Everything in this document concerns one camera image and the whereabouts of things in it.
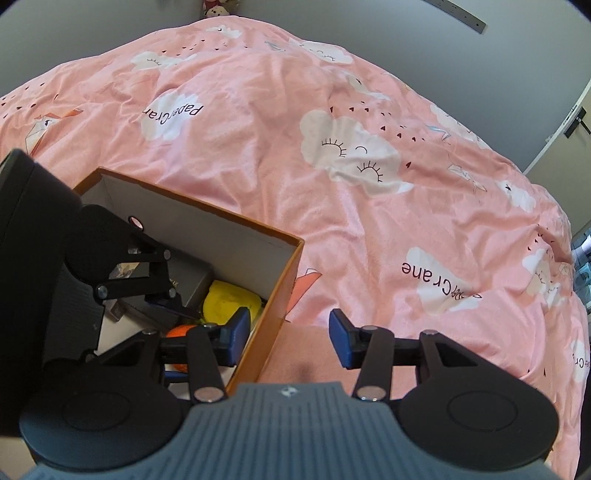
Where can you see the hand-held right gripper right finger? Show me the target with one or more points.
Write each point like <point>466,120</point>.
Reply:
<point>341,344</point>

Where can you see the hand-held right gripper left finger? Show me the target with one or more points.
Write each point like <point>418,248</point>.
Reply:
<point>238,338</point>

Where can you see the orange crochet ball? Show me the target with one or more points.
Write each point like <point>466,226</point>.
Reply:
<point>180,332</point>

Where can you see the pink cloud print blanket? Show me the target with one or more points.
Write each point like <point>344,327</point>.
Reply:
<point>277,115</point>

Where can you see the black box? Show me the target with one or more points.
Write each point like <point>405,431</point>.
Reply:
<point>196,281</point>

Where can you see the yellow toy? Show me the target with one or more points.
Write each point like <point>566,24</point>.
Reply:
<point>231,300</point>

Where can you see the white door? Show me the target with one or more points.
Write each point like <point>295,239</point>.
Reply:
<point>561,138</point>

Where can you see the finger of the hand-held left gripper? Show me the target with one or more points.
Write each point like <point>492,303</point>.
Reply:
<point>174,377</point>
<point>161,301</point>

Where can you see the orange cardboard box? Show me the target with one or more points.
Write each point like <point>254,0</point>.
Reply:
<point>272,323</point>

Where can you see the grey perforated strip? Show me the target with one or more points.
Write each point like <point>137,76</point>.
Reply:
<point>457,14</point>

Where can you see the hanging column of plush toys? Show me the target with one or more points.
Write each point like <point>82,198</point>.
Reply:
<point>217,8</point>

